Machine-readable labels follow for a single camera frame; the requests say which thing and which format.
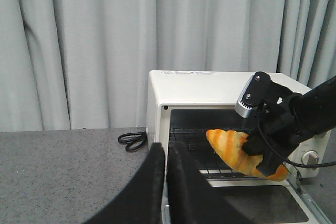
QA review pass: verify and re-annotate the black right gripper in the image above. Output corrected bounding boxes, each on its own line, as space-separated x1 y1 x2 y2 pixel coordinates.
243 81 302 176

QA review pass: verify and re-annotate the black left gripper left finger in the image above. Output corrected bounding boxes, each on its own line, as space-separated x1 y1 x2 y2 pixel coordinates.
86 143 165 223

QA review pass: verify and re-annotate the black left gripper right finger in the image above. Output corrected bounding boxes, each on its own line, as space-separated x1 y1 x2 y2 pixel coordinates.
166 144 253 223

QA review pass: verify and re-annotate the striped croissant bread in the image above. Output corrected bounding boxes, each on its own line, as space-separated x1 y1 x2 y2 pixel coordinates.
206 129 288 182

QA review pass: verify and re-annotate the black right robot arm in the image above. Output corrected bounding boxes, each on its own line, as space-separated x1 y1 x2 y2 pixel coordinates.
235 72 335 177

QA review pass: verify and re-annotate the metal oven rack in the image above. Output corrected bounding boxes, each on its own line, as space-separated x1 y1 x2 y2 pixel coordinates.
169 127 258 181

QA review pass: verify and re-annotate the lower oven timer knob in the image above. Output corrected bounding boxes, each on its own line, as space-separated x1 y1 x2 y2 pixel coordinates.
301 151 320 165

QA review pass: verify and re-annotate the glass oven door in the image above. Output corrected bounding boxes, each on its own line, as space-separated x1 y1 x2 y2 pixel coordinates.
162 179 331 223

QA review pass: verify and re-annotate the white toaster oven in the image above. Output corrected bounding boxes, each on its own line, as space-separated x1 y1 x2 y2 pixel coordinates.
146 70 331 194

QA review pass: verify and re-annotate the grey curtain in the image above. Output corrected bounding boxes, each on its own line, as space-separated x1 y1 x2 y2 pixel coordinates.
1 0 335 132

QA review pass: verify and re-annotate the black camera cable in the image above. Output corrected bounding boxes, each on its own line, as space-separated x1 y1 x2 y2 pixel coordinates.
255 103 336 168

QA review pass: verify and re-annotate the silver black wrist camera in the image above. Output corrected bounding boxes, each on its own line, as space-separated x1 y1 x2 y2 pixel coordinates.
234 71 272 118

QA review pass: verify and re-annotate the black oven power cord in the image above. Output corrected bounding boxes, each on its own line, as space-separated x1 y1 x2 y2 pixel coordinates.
117 131 147 153

